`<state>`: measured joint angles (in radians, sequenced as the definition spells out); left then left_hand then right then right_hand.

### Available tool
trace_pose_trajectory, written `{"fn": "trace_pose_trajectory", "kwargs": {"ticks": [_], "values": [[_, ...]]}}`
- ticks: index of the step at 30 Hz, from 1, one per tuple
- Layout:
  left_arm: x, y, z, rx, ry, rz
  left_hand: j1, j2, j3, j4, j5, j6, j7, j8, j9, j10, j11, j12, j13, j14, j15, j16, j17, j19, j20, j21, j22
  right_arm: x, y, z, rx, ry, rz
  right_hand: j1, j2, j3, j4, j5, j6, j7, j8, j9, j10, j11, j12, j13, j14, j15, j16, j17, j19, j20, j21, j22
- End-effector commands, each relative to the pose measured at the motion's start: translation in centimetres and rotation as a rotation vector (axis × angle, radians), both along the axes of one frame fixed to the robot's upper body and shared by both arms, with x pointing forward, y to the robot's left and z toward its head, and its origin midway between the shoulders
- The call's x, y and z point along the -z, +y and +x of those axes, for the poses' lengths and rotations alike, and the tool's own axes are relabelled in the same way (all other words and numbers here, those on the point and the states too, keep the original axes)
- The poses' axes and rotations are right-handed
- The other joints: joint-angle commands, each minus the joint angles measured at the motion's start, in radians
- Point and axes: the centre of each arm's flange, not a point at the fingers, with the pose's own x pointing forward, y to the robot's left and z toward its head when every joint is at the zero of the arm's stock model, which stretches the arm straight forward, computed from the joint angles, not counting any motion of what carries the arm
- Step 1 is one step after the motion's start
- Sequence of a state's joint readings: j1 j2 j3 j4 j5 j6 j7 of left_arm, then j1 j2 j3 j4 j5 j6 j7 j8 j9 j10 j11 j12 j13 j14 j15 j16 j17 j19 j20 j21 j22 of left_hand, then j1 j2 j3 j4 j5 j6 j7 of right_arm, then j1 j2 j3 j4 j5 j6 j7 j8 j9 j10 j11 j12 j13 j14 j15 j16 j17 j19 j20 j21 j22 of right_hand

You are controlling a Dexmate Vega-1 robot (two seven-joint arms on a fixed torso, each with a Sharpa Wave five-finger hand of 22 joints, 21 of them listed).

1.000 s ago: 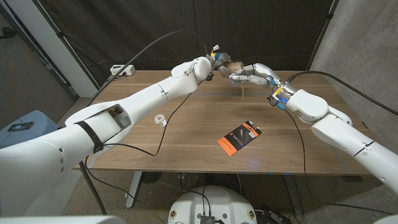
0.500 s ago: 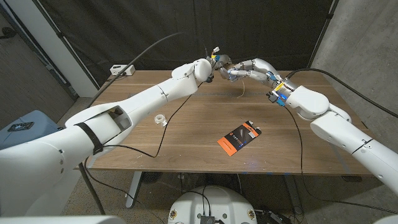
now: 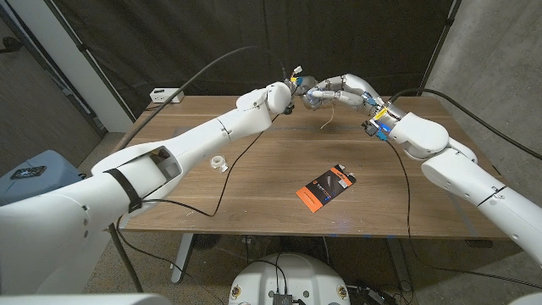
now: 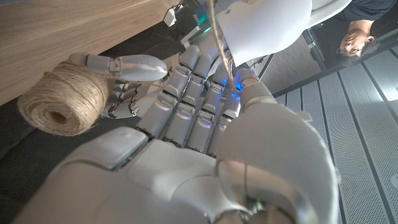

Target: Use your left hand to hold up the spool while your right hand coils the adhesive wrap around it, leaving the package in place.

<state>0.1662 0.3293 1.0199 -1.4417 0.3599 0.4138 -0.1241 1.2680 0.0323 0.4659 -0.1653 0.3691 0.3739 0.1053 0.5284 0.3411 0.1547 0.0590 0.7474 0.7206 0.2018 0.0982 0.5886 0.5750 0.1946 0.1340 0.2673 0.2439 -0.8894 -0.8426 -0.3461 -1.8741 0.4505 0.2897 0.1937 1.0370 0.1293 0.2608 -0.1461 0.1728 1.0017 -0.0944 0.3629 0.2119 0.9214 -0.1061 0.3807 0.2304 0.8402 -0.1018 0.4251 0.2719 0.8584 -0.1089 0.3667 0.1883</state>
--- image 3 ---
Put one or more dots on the grey power strip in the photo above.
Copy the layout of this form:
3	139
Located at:
372	296

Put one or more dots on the black backdrop curtain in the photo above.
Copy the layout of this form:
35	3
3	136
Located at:
254	34

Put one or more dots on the white power box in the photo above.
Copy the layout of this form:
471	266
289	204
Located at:
163	95

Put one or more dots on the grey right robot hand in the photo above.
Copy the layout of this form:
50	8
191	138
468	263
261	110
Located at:
355	91

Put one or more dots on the black backdrop stand pole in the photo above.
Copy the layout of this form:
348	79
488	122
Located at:
440	42
84	51

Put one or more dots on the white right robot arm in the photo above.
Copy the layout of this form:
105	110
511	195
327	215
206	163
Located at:
457	169

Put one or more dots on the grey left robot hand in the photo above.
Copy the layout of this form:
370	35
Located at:
304	84

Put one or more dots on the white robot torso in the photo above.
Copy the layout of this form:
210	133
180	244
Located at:
296	275

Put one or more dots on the orange and black package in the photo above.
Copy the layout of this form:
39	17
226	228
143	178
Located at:
324	188

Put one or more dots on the black ribbed round object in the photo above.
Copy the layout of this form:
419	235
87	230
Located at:
206	241

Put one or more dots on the brown jute twine spool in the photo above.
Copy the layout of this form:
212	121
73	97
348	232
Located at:
330	118

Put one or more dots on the grey metal table leg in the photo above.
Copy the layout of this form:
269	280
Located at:
182	258
398	264

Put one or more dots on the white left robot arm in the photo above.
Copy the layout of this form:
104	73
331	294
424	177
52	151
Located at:
169	161

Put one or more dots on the blue storage box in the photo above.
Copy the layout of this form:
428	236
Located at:
55	182

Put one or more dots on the long grey tape strip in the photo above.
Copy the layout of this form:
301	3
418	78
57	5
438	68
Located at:
305	128

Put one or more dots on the small white tape roll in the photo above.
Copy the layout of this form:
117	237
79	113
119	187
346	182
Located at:
219	163

